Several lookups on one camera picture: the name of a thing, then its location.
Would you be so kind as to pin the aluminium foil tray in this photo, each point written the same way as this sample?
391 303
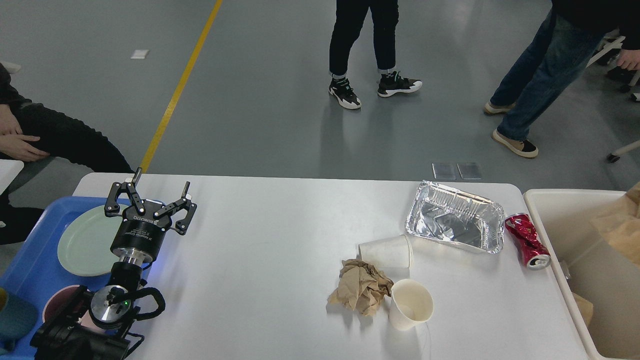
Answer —
456 218

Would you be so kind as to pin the white paper cup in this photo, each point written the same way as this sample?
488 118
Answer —
392 252
412 304

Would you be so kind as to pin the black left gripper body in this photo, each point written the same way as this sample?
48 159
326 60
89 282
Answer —
140 236

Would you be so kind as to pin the brown paper bag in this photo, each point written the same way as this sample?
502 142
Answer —
622 225

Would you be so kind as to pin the white rolling chair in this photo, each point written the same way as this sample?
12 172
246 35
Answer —
607 53

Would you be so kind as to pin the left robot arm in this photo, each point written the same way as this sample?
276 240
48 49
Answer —
125 299

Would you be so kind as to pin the teal cup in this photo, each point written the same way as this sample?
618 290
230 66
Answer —
17 318

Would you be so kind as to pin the left floor plate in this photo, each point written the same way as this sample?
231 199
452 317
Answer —
444 171

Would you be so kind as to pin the right floor plate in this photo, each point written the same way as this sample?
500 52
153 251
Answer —
469 170

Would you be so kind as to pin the white side table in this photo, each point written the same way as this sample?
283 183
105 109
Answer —
9 170

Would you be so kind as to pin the beige plastic bin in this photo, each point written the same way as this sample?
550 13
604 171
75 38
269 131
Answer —
551 211

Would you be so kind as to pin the floor plate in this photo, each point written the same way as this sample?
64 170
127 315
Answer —
469 170
444 171

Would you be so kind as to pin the brown paper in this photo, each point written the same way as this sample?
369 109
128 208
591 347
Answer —
361 287

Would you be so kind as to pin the lying white paper cup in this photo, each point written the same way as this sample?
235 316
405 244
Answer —
392 252

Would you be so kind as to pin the person in blue jeans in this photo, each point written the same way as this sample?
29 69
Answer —
558 55

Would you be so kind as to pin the pink mug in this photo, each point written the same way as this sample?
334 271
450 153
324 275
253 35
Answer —
58 299

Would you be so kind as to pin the crushed red can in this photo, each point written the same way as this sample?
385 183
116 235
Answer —
533 254

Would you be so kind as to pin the blue plastic tray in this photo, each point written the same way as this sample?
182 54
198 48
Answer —
36 274

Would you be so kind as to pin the green plate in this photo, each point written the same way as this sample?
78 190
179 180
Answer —
84 247

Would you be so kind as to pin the seated person in black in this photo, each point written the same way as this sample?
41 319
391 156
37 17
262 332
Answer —
31 132

